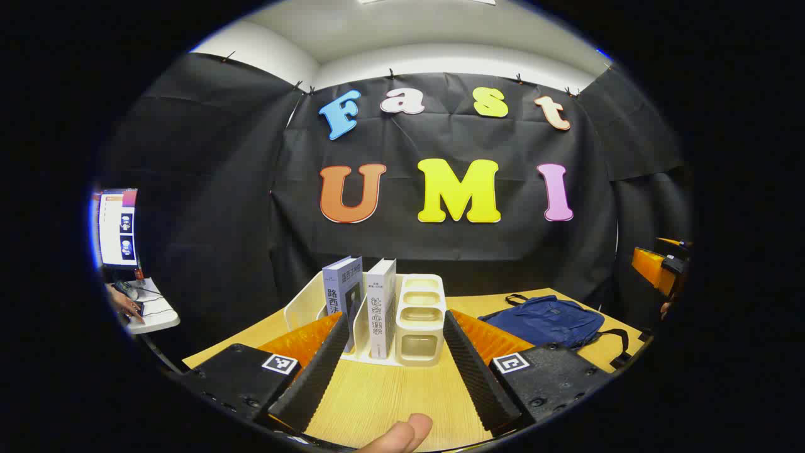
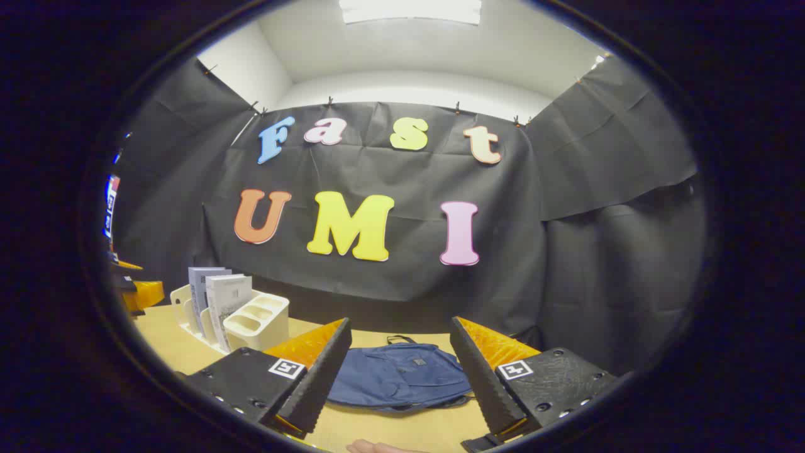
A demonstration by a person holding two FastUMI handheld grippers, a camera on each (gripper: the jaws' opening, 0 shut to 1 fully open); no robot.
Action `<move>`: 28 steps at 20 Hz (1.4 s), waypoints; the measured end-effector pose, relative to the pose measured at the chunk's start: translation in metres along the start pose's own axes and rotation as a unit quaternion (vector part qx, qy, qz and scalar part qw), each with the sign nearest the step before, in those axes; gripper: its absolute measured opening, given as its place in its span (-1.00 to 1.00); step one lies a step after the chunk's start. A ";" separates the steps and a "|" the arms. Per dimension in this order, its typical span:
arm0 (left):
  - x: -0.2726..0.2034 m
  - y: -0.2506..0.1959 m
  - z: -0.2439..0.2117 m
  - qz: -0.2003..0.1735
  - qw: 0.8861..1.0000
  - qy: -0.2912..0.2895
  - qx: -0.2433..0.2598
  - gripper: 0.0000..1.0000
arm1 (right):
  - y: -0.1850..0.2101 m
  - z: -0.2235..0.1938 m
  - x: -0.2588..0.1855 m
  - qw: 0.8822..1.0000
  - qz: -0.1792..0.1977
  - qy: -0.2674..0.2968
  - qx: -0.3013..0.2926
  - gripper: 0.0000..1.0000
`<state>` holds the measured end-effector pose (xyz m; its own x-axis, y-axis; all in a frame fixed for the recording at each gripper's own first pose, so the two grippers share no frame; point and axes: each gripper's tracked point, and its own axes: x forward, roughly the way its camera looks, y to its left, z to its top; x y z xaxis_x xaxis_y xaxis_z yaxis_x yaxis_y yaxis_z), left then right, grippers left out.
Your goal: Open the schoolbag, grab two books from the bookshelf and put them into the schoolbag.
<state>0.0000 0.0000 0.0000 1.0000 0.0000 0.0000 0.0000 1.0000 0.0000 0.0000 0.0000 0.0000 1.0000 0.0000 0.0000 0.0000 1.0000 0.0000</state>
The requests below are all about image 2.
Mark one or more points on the cream white bookshelf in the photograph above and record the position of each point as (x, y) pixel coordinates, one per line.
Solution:
(258, 324)

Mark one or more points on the blue schoolbag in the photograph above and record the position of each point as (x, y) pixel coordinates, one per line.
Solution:
(390, 377)

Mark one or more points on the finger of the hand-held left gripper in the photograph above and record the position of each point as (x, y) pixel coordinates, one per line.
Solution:
(129, 265)
(148, 294)

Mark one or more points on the grey patterned cover book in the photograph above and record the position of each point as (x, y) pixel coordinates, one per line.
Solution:
(229, 302)

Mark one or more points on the ceiling light panel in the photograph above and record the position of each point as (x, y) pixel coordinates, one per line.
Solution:
(409, 11)

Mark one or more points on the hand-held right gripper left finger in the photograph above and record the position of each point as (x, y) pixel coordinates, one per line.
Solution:
(321, 384)

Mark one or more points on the lavender cover book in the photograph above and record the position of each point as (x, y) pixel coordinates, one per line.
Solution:
(196, 289)

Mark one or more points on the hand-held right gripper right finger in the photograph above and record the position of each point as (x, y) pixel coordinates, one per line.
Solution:
(478, 384)

